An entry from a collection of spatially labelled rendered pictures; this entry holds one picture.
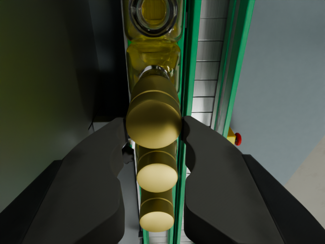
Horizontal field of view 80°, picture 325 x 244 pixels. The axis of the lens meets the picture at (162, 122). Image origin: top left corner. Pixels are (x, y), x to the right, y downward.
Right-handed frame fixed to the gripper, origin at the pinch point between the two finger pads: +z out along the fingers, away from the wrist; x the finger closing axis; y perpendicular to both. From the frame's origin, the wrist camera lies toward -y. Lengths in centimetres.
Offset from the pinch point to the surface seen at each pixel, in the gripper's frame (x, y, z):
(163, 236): 1, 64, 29
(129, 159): -5.0, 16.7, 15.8
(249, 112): 28, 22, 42
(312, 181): 146, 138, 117
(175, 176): 1.5, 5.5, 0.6
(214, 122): 12.6, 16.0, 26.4
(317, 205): 164, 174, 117
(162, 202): 0.4, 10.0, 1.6
